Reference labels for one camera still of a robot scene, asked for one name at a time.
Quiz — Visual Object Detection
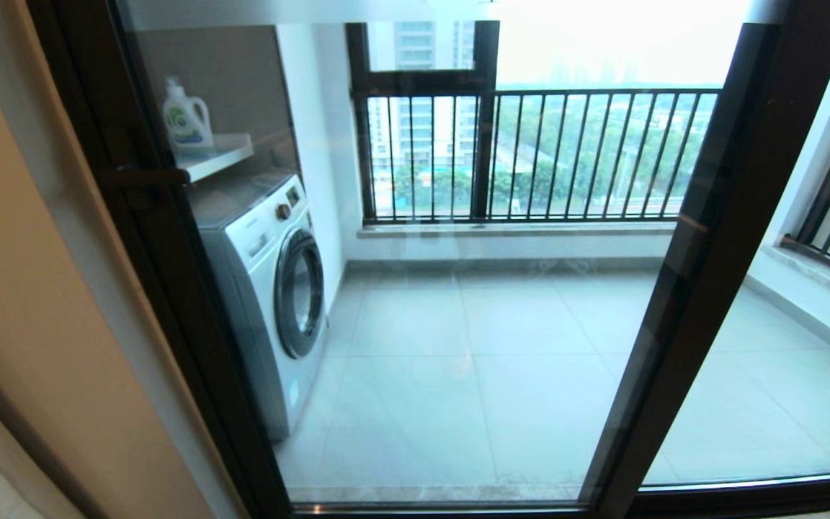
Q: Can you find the white front-load washing machine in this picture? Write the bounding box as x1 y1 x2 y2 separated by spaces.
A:
188 172 329 442

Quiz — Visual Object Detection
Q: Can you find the white wall shelf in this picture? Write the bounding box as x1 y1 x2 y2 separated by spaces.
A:
174 132 255 187

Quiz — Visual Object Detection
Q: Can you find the dark framed sliding glass door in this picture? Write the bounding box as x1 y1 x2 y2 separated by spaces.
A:
22 0 830 519

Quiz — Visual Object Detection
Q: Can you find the white detergent bottle green label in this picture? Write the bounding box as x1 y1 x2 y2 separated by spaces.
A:
161 76 215 151

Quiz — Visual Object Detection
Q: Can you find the grey high-rise building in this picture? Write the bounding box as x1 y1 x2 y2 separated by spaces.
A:
368 20 477 174

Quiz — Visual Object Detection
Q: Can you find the dark window frame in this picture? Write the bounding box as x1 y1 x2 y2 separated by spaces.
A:
345 20 501 221

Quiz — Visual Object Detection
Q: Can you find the dark brown fixed glass door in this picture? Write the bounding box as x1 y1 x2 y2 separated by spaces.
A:
635 0 830 514

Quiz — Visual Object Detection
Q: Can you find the long black balcony railing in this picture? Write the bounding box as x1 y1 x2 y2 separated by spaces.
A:
352 86 722 224

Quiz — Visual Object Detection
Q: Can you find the grey stone window sill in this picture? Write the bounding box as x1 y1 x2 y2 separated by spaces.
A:
761 245 830 312
356 220 679 240

